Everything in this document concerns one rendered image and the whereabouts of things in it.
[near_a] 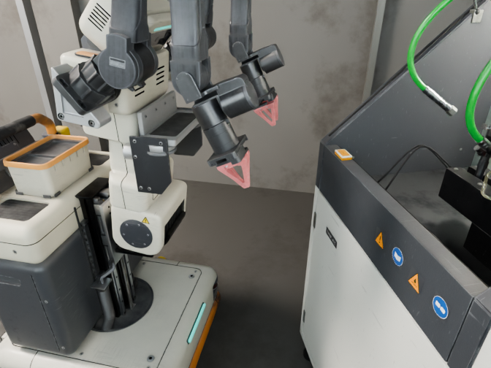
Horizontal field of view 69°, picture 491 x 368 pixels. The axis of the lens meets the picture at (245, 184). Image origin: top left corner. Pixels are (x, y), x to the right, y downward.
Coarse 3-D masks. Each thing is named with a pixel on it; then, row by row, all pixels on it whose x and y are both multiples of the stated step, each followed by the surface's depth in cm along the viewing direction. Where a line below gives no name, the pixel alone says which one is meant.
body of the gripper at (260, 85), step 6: (258, 78) 107; (264, 78) 109; (252, 84) 108; (258, 84) 108; (264, 84) 109; (258, 90) 109; (264, 90) 109; (270, 90) 112; (258, 96) 110; (264, 96) 107
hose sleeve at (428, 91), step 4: (428, 88) 85; (424, 92) 85; (428, 92) 85; (432, 92) 85; (428, 96) 86; (432, 96) 85; (436, 96) 85; (440, 96) 85; (436, 100) 85; (440, 100) 85; (444, 100) 85; (440, 104) 86; (444, 104) 85; (448, 104) 85; (444, 108) 86; (448, 108) 86
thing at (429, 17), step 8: (448, 0) 76; (440, 8) 77; (432, 16) 78; (424, 24) 79; (416, 32) 80; (416, 40) 81; (408, 48) 82; (408, 56) 83; (408, 64) 83; (416, 80) 84; (424, 88) 85
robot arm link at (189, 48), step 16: (176, 0) 61; (192, 0) 61; (176, 16) 62; (192, 16) 62; (176, 32) 63; (192, 32) 63; (176, 48) 64; (192, 48) 64; (176, 64) 66; (192, 64) 65; (208, 64) 70; (208, 80) 71
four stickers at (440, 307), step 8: (376, 232) 82; (376, 240) 82; (384, 240) 79; (392, 256) 76; (400, 256) 73; (400, 264) 74; (416, 272) 68; (408, 280) 71; (416, 280) 69; (416, 288) 69; (440, 296) 62; (432, 304) 65; (440, 304) 63; (440, 312) 63; (448, 312) 61
